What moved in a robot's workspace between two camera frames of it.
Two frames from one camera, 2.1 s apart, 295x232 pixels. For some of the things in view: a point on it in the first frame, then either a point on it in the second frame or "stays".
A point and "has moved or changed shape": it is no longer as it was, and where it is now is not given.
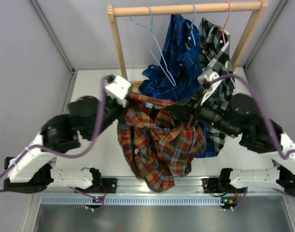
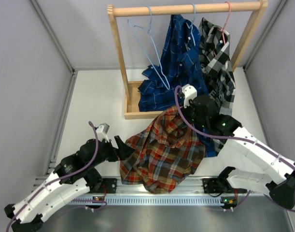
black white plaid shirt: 216,54 stays
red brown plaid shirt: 159,146 has moved or changed shape
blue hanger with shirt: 190,26 stays
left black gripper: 122,110 -> 124,151
